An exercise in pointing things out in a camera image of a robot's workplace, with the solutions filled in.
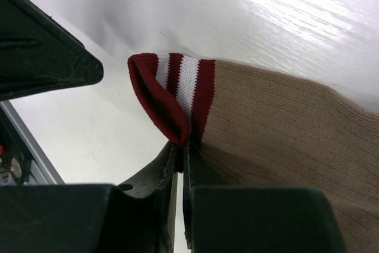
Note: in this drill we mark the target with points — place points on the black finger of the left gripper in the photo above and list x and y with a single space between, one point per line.
39 55

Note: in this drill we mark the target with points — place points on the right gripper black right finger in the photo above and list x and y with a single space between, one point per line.
196 173

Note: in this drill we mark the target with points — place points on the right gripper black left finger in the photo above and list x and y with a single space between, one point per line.
142 211

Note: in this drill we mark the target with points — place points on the brown sock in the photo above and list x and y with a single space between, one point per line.
263 128

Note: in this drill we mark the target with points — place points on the aluminium rail frame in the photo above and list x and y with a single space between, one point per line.
23 161

